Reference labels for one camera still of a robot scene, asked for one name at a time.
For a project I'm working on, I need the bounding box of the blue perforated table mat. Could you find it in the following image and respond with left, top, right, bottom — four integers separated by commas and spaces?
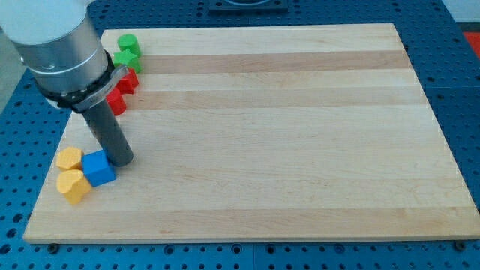
1, 0, 479, 269

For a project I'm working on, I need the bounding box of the blue cube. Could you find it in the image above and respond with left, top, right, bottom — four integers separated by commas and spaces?
82, 150, 116, 187

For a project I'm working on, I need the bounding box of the yellow hexagon block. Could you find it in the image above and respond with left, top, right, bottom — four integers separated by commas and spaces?
55, 147, 84, 171

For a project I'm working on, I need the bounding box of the green star block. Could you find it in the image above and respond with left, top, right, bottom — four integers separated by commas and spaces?
112, 49, 143, 73

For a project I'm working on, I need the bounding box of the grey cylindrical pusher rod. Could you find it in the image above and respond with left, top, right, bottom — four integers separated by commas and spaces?
82, 100, 134, 167

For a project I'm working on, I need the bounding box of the wooden board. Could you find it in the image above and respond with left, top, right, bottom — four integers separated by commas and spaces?
23, 23, 479, 244

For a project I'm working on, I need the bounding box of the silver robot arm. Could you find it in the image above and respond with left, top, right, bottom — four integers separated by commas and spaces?
1, 0, 128, 113

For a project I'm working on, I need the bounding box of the yellow heart block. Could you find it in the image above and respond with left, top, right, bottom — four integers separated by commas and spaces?
56, 169, 92, 205

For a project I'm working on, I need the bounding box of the red angular block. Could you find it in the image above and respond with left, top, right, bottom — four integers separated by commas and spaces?
115, 67, 140, 95

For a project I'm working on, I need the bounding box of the green cylinder block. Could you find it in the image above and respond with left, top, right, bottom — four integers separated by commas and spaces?
117, 34, 142, 56

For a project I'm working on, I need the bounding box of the red rounded block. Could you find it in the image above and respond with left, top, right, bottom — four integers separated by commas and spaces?
106, 88, 127, 116

